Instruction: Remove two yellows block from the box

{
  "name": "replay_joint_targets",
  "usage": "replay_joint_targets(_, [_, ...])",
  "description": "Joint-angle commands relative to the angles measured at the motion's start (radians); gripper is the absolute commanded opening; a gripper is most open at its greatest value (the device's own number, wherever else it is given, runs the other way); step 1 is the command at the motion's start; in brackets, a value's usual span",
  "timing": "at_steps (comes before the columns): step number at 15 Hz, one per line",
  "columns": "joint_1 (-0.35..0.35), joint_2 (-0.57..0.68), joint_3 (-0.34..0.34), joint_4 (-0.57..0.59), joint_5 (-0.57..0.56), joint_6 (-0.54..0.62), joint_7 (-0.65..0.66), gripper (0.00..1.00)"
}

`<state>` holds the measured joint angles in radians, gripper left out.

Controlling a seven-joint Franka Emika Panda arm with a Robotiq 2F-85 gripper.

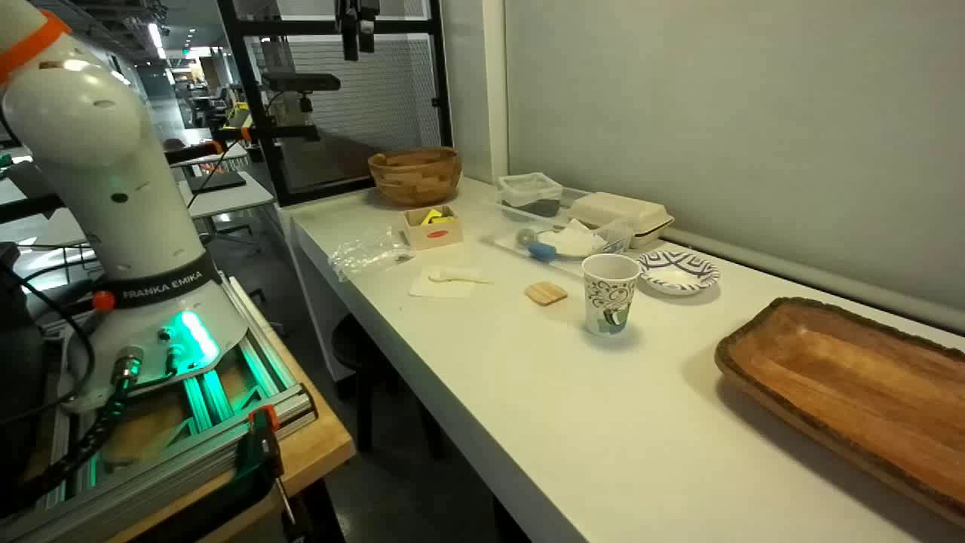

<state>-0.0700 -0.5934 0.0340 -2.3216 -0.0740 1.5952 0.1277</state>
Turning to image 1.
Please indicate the yellow arch block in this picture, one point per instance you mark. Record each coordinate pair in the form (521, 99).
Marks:
(436, 216)

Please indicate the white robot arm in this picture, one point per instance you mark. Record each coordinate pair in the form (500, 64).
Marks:
(162, 296)

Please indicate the white paper napkin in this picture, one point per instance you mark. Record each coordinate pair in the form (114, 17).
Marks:
(447, 281)

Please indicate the small wooden square tile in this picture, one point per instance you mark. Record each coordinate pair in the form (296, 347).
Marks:
(547, 294)

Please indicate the clear plastic tray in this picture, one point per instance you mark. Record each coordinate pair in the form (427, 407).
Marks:
(565, 237)

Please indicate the small clear plastic container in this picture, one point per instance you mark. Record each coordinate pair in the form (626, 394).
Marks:
(528, 187)

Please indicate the clear plastic bag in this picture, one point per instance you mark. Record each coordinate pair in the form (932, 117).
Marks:
(371, 250)

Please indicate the woven wicker basket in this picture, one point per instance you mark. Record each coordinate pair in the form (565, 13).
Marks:
(418, 176)

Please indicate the patterned paper plate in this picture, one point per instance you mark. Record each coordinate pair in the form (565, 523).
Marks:
(675, 272)

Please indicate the wooden serving tray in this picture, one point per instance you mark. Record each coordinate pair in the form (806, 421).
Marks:
(879, 395)

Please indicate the black metal frame rack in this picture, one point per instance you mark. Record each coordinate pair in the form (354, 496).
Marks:
(333, 81)

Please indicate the green clamp with orange handle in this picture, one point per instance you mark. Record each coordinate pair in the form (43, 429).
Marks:
(261, 464)

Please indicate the aluminium robot base mount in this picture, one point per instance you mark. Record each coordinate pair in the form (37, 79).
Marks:
(169, 464)

